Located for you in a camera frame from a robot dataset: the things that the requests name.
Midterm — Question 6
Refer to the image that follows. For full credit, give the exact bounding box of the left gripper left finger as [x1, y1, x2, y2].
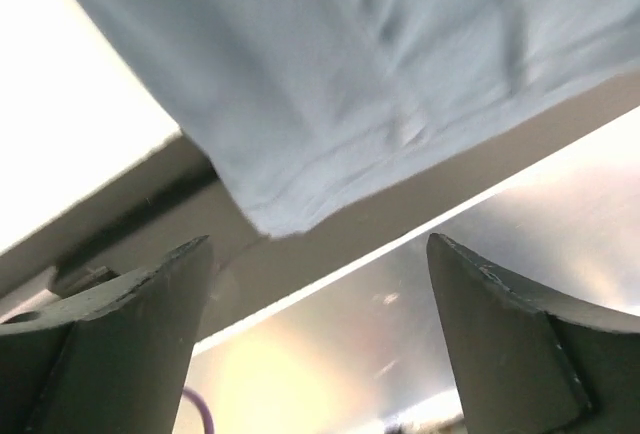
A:
[1, 237, 213, 433]

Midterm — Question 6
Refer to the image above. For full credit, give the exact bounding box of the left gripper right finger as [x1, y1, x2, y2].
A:
[426, 234, 639, 433]

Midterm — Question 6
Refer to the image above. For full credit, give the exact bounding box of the grey blue polo shirt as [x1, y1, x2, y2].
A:
[77, 0, 639, 237]

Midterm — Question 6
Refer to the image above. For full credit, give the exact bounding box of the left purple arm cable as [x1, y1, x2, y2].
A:
[182, 387, 217, 434]

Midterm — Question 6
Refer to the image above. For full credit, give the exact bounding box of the aluminium front frame rail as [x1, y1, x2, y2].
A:
[1, 73, 639, 337]

